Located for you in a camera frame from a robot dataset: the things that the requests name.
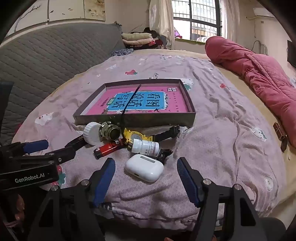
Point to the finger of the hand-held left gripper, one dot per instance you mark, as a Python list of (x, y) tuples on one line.
[(37, 145), (64, 154)]

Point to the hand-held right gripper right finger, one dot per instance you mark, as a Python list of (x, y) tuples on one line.
[(187, 183)]

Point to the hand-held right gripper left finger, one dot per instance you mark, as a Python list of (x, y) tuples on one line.
[(105, 183)]

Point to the white ribbed jar lid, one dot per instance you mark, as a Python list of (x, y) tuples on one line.
[(91, 135)]

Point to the red and black lighter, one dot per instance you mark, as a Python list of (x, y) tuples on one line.
[(107, 149)]

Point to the white earbuds case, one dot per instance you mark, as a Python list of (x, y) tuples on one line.
[(142, 169)]

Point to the white pill bottle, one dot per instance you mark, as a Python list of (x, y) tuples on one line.
[(145, 147)]

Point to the shallow brown cardboard box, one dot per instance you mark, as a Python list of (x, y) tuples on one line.
[(157, 120)]

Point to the black hair clip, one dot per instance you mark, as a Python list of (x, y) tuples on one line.
[(165, 154)]

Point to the pink and blue book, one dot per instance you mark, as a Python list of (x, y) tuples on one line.
[(97, 104)]

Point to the purple printed bedsheet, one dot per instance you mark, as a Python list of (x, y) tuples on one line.
[(231, 139)]

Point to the grey quilted headboard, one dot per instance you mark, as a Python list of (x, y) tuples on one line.
[(46, 58)]

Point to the small brown box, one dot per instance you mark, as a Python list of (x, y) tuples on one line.
[(279, 131)]

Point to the dark patterned cloth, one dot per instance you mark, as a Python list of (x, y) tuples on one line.
[(121, 52)]

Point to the pink quilt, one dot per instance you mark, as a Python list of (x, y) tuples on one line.
[(254, 67)]

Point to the pile of folded clothes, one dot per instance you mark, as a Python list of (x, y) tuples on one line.
[(136, 38)]

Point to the clothes on windowsill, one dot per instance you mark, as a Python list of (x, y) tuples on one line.
[(201, 39)]

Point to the cream curtain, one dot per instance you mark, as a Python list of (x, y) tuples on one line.
[(229, 20), (164, 18)]

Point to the barred window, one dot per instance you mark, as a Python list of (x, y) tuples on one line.
[(196, 14)]

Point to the white air conditioner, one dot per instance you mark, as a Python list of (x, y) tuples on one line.
[(263, 12)]

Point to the floral wall panel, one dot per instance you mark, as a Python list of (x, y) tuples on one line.
[(69, 9)]

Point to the black wall television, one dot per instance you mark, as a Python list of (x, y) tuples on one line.
[(291, 53)]

